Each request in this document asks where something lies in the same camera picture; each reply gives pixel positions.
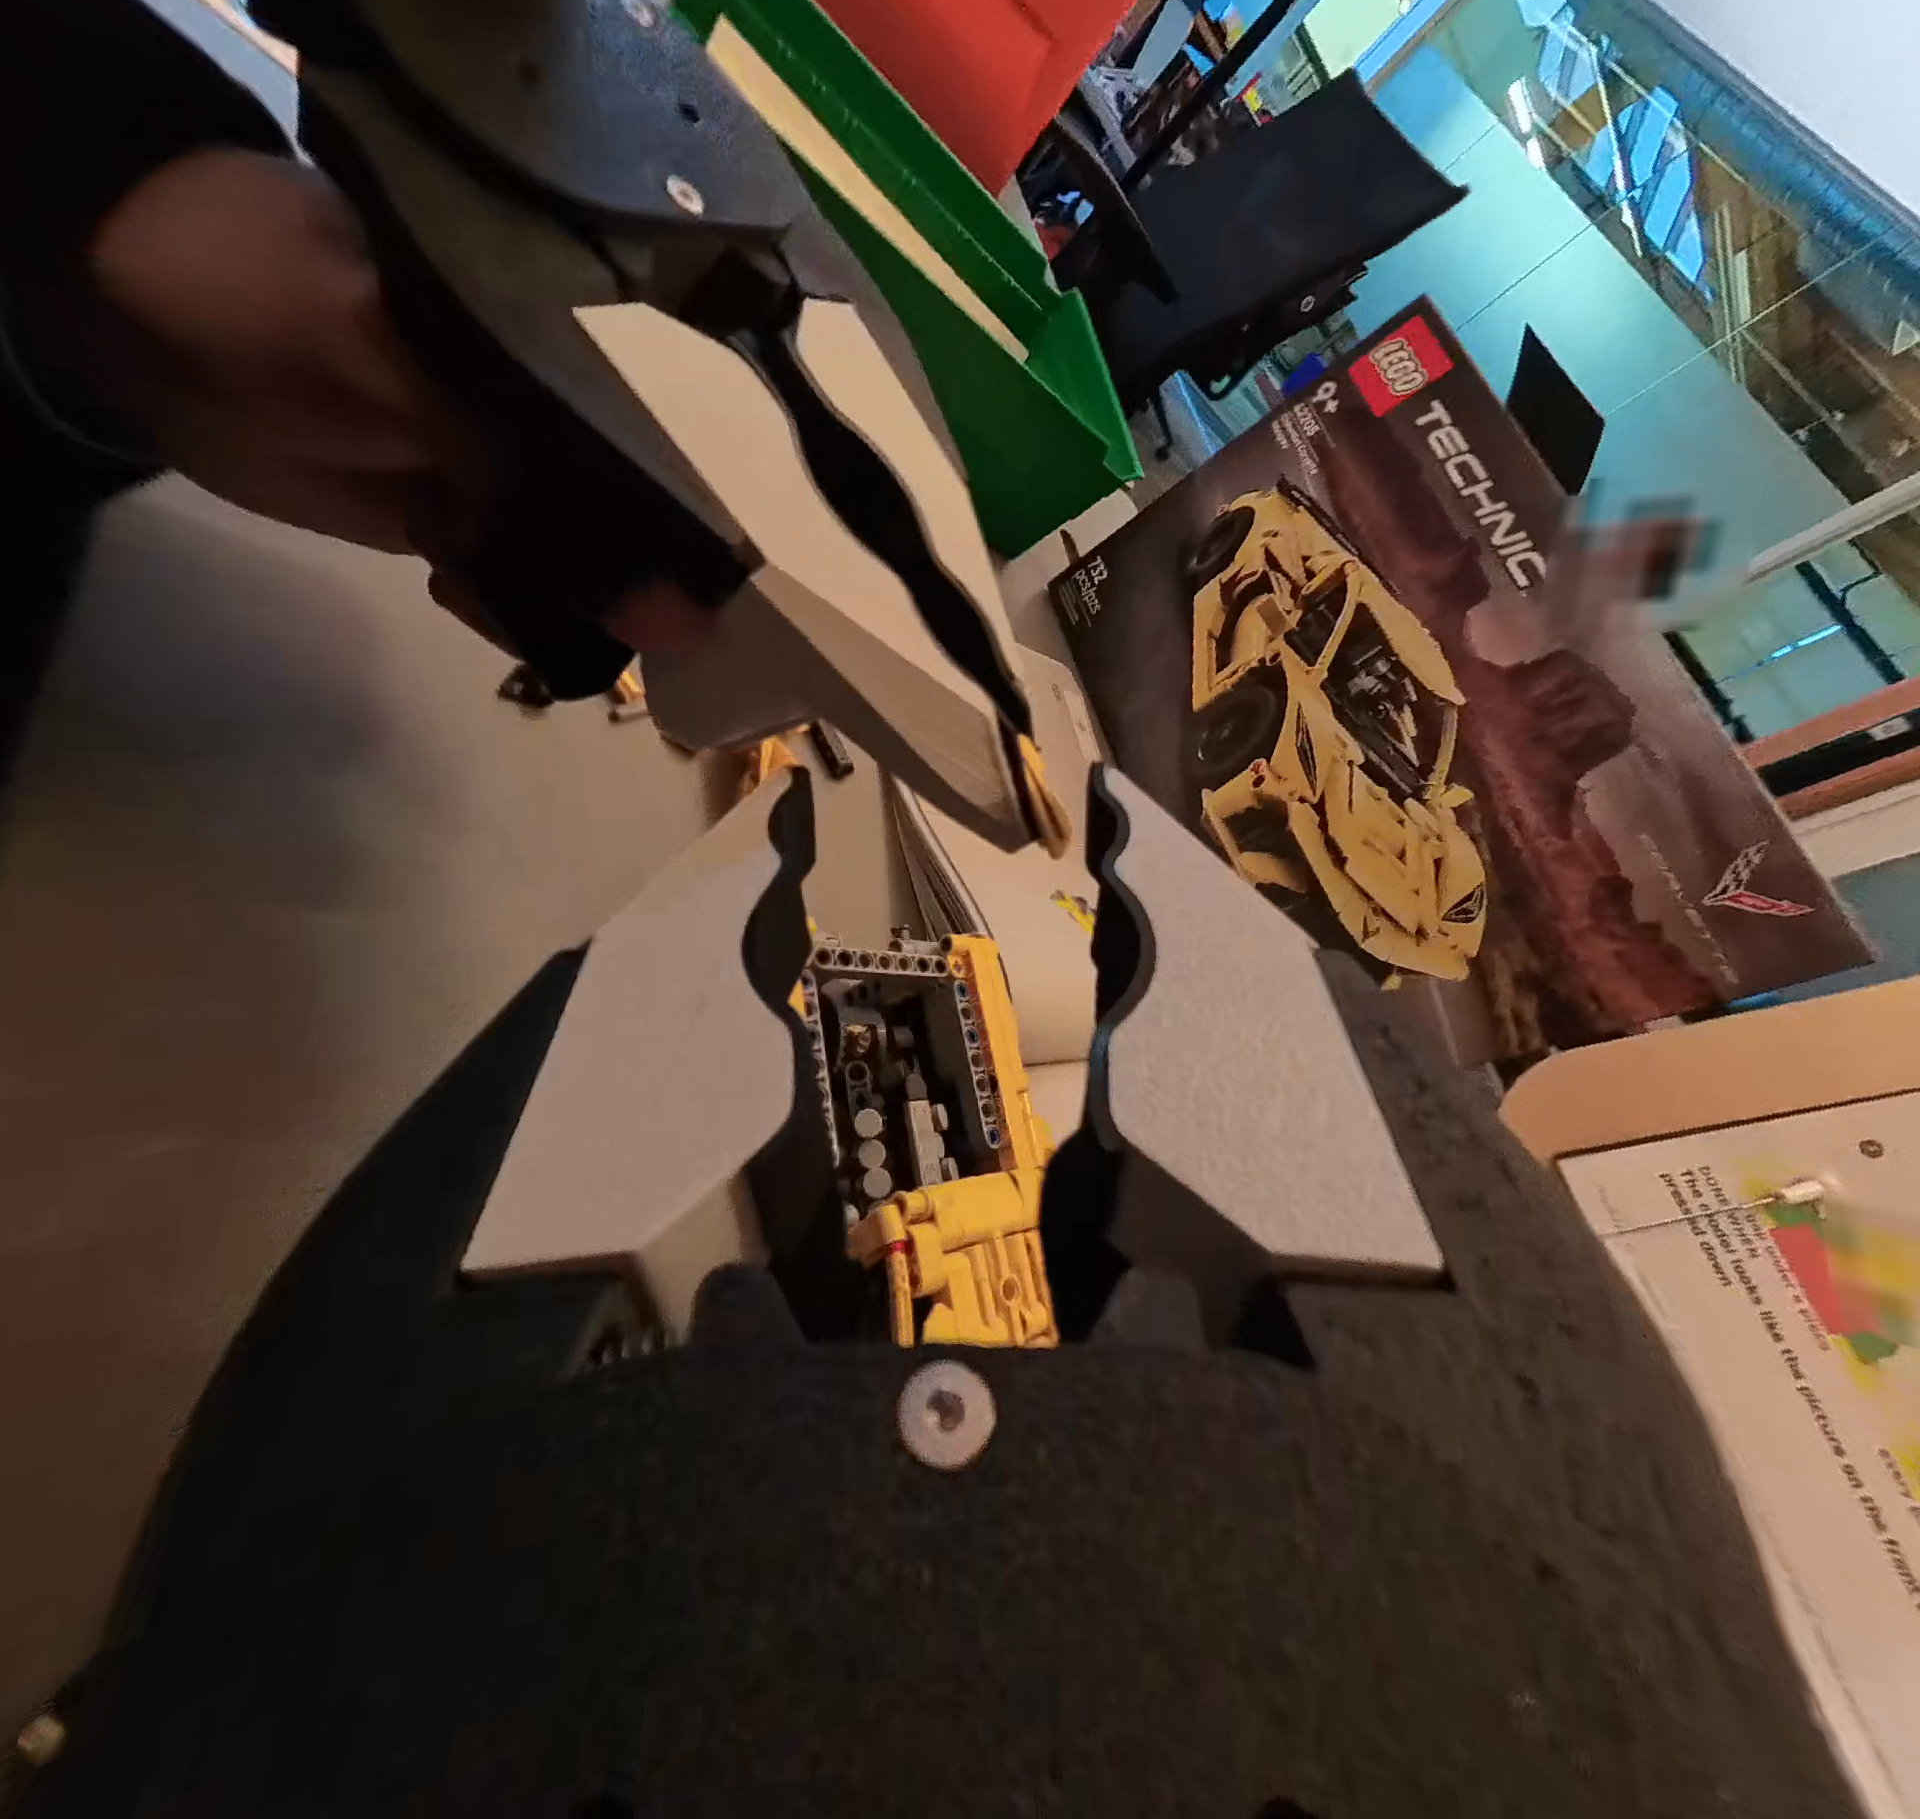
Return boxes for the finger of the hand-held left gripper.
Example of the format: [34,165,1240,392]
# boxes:
[573,295,1042,852]
[760,293,1042,763]

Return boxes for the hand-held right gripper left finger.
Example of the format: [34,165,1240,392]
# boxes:
[459,770,833,1294]

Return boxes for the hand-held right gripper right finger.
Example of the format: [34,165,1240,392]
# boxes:
[1051,760,1457,1349]

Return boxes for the yellow brick car model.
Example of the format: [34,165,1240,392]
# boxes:
[789,930,1072,1350]

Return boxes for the person's left forearm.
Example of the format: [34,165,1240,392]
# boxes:
[0,0,300,772]

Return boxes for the person's left hand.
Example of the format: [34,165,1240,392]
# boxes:
[87,147,497,556]

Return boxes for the green plastic bin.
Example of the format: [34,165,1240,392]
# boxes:
[677,0,1145,560]

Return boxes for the black office chair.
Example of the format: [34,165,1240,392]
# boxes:
[1033,74,1473,400]

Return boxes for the black car set box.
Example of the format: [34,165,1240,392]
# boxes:
[1051,299,1877,1065]

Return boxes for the red plastic bin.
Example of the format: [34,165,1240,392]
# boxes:
[757,0,1178,195]

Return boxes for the printed instruction sheet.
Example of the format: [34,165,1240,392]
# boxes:
[1561,1095,1920,1806]

